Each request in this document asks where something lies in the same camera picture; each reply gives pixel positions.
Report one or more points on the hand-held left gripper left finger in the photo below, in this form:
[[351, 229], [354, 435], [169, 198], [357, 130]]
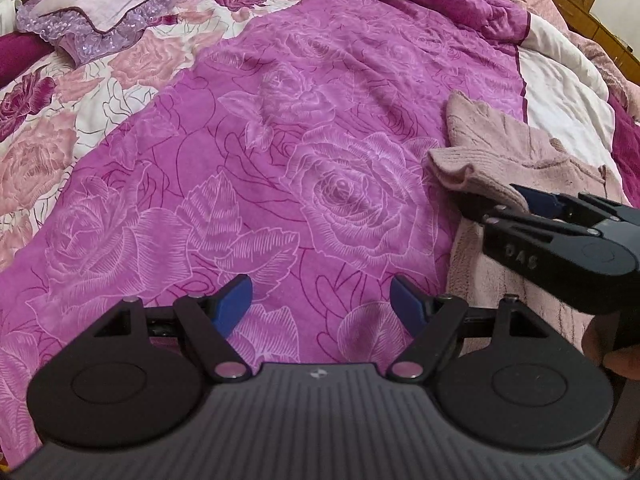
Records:
[[232, 305]]

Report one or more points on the pink speckled duvet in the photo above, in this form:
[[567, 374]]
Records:
[[550, 7]]

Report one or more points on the patchwork magenta white bedspread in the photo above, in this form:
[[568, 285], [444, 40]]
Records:
[[300, 135]]

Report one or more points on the dark magenta pillow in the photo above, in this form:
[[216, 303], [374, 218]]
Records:
[[20, 55]]

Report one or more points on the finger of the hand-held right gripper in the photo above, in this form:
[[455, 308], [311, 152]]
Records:
[[545, 224], [542, 205]]

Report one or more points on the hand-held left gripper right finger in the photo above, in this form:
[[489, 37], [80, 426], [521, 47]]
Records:
[[407, 305]]

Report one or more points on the pink knit sweater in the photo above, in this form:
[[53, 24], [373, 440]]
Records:
[[500, 160]]

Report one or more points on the person's right hand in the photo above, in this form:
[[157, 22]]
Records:
[[625, 362]]

